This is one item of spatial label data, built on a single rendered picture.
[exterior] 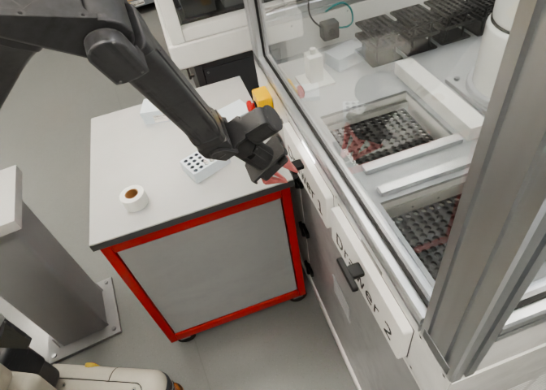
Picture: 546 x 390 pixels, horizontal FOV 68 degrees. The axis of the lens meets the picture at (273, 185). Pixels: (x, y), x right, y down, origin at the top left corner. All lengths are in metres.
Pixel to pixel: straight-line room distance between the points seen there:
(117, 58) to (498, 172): 0.36
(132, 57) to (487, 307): 0.44
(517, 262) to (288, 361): 1.35
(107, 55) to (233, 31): 1.23
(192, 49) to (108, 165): 0.55
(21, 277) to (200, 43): 1.04
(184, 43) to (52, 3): 1.22
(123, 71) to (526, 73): 0.36
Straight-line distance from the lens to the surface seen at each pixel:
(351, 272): 0.78
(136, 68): 0.46
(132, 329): 1.92
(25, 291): 1.71
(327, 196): 0.87
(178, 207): 1.16
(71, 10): 0.43
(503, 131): 0.36
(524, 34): 0.33
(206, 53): 1.65
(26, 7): 0.43
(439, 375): 0.70
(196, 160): 1.23
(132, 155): 1.40
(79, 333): 1.97
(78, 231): 2.40
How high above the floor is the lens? 1.57
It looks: 46 degrees down
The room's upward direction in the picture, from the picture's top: 11 degrees counter-clockwise
